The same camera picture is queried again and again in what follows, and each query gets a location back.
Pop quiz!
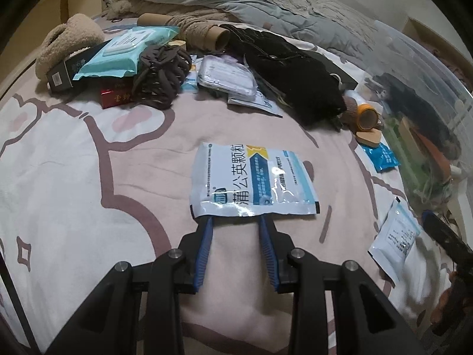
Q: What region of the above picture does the red cigarette box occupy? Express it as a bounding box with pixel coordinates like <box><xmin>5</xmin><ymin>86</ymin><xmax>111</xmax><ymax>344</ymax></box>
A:
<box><xmin>100</xmin><ymin>77</ymin><xmax>134</xmax><ymax>109</ymax></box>

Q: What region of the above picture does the patterned pink white blanket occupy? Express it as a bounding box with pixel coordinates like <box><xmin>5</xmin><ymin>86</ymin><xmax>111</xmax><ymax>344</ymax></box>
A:
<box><xmin>1</xmin><ymin>68</ymin><xmax>453</xmax><ymax>350</ymax></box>

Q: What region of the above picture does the black fuzzy glove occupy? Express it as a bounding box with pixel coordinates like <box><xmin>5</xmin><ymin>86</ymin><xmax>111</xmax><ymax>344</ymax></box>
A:
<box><xmin>221</xmin><ymin>24</ymin><xmax>346</xmax><ymax>126</ymax></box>

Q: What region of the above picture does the wooden bedside shelf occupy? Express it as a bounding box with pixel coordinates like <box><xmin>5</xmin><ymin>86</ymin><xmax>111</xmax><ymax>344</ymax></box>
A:
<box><xmin>1</xmin><ymin>0</ymin><xmax>105</xmax><ymax>95</ymax></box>

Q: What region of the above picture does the small white blue sachet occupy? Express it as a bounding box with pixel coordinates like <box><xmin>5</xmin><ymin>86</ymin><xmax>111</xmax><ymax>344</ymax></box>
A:
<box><xmin>368</xmin><ymin>197</ymin><xmax>421</xmax><ymax>285</ymax></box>

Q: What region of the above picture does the small blue packet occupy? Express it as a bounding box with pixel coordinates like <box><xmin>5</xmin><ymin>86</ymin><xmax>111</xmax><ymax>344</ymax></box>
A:
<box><xmin>362</xmin><ymin>143</ymin><xmax>400</xmax><ymax>173</ymax></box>

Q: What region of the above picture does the orange clear tape roll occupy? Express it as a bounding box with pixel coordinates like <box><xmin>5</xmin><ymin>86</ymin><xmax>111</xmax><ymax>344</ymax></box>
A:
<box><xmin>341</xmin><ymin>90</ymin><xmax>380</xmax><ymax>131</ymax></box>

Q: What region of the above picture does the white blue flat sachet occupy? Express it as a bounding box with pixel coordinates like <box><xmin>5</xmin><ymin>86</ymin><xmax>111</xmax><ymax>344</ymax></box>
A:
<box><xmin>227</xmin><ymin>91</ymin><xmax>283</xmax><ymax>117</ymax></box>

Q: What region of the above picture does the teal wet wipes pack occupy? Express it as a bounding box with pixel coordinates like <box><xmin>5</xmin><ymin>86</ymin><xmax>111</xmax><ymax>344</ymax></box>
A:
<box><xmin>73</xmin><ymin>26</ymin><xmax>179</xmax><ymax>81</ymax></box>

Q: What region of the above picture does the white blue medicine sachet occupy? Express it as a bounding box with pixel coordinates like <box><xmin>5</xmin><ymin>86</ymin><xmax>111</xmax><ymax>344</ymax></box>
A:
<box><xmin>190</xmin><ymin>143</ymin><xmax>320</xmax><ymax>217</ymax></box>

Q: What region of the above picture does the cardboard tube with beige rope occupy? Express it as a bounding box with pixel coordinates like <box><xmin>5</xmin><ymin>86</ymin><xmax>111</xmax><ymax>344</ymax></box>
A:
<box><xmin>137</xmin><ymin>13</ymin><xmax>231</xmax><ymax>51</ymax></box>

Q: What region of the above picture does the clear plastic storage bin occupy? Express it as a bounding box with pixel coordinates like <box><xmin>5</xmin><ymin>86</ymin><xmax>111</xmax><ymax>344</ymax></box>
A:
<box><xmin>357</xmin><ymin>21</ymin><xmax>472</xmax><ymax>210</ymax></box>

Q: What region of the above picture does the tan heart-shaped sponge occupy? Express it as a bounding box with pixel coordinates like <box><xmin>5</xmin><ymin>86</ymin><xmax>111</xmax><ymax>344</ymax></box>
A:
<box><xmin>355</xmin><ymin>128</ymin><xmax>383</xmax><ymax>148</ymax></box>

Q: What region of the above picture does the flat black box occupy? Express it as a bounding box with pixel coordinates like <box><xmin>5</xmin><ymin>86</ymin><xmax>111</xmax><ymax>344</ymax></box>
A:
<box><xmin>305</xmin><ymin>51</ymin><xmax>358</xmax><ymax>91</ymax></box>

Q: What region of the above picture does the beige fluffy slipper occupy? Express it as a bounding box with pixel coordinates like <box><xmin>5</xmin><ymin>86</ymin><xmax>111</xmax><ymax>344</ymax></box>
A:
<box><xmin>35</xmin><ymin>13</ymin><xmax>105</xmax><ymax>82</ymax></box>

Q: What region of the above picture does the clear plastic case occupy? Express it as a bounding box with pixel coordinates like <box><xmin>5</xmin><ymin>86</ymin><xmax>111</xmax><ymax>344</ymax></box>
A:
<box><xmin>196</xmin><ymin>55</ymin><xmax>257</xmax><ymax>101</ymax></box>

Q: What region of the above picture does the black cardboard box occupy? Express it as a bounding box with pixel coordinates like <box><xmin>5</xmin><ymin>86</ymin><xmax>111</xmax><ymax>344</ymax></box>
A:
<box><xmin>46</xmin><ymin>41</ymin><xmax>109</xmax><ymax>93</ymax></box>

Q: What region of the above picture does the grey blue duvet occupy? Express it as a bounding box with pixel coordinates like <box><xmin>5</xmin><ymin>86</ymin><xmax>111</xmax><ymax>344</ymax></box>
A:
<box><xmin>120</xmin><ymin>0</ymin><xmax>407</xmax><ymax>72</ymax></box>

